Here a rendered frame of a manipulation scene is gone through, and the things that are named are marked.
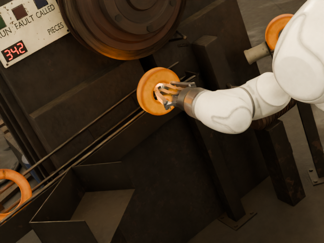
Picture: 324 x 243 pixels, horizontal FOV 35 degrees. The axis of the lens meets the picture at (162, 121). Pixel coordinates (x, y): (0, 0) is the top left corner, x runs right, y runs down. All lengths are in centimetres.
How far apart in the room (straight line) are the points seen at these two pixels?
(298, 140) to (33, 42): 146
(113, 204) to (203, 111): 47
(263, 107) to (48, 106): 79
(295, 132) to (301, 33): 195
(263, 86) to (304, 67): 63
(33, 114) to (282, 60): 118
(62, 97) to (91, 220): 47
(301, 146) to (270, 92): 124
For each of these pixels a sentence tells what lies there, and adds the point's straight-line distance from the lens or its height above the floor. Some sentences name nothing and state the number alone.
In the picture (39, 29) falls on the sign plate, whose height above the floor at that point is 112.
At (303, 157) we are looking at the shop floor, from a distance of 256.
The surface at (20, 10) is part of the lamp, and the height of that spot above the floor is 120.
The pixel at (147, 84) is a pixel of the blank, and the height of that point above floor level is 88.
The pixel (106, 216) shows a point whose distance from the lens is 163.
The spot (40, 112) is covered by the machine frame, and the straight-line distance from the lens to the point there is 183.
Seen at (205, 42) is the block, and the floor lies 80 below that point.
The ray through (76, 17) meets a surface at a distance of 171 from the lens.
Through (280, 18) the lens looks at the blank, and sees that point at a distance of 202.
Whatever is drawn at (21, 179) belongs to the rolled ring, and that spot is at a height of 73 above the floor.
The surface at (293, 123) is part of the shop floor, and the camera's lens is 283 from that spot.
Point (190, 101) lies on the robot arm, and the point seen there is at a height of 86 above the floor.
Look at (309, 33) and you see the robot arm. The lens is 81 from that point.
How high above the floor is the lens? 149
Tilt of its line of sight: 27 degrees down
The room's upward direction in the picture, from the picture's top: 24 degrees counter-clockwise
